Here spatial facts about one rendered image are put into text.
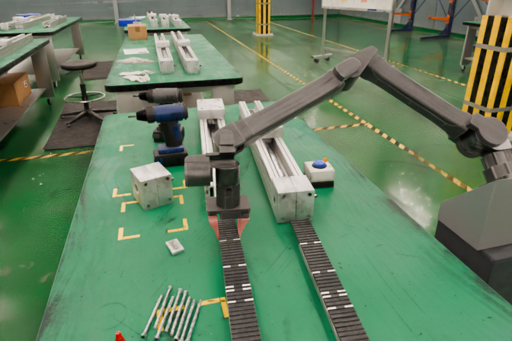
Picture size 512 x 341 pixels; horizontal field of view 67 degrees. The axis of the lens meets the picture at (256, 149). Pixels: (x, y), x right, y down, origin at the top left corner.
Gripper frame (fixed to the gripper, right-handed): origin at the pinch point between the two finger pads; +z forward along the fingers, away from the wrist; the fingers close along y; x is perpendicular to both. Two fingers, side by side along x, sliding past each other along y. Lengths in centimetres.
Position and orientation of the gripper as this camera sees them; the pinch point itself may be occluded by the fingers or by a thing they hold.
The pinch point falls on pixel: (228, 234)
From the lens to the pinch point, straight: 99.4
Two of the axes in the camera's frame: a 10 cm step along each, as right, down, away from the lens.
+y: -9.9, 0.4, -1.4
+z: -0.2, 9.2, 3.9
